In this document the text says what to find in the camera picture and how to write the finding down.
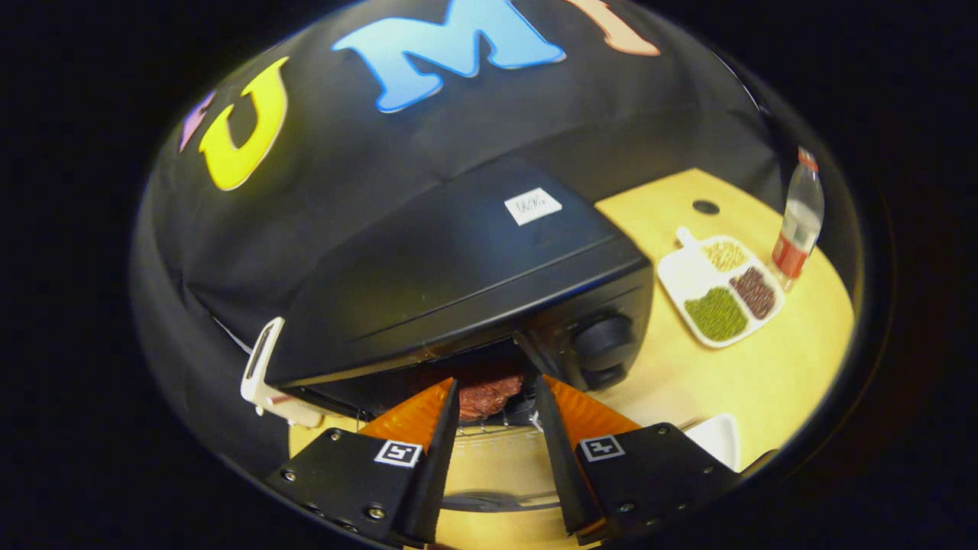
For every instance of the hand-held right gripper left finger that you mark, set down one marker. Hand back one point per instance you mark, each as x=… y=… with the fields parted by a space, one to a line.
x=435 y=466

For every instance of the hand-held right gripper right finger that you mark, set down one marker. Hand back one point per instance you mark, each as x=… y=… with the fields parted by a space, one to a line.
x=558 y=458

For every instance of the brown meat piece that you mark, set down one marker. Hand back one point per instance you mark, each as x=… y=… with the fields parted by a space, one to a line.
x=489 y=396

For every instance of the black electric oven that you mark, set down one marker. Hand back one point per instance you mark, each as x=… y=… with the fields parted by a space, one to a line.
x=458 y=267

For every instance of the white ribbed rectangular plate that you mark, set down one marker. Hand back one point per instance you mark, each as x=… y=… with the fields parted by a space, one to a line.
x=718 y=439

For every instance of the white toaster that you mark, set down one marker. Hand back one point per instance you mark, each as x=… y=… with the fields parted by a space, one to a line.
x=260 y=374

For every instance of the white divided bean dish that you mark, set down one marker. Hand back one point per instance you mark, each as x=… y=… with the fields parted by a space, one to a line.
x=691 y=275

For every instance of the black backdrop cloth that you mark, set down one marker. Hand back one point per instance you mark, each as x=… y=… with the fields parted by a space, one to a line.
x=344 y=168

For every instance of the clear bottle red label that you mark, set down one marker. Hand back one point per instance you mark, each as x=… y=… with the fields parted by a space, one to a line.
x=798 y=229

